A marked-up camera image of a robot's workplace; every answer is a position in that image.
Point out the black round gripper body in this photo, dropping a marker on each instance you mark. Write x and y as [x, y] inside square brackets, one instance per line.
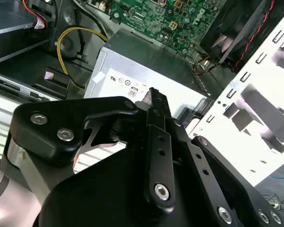
[104, 201]

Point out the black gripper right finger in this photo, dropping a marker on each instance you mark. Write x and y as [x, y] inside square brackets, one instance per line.
[198, 165]

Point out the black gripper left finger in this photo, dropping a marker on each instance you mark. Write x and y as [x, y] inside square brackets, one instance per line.
[90, 106]

